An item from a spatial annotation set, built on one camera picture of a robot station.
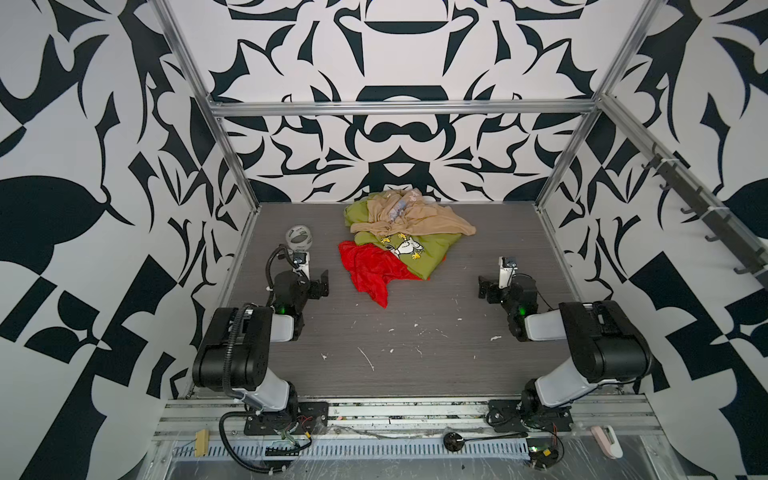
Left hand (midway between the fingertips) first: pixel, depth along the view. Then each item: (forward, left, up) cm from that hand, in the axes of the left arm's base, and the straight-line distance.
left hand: (310, 265), depth 93 cm
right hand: (-3, -59, -3) cm, 59 cm away
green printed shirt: (+5, -35, -3) cm, 36 cm away
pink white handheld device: (-47, -73, -6) cm, 87 cm away
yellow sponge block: (-44, +21, -6) cm, 49 cm away
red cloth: (+2, -19, -6) cm, 20 cm away
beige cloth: (+24, -31, -3) cm, 40 cm away
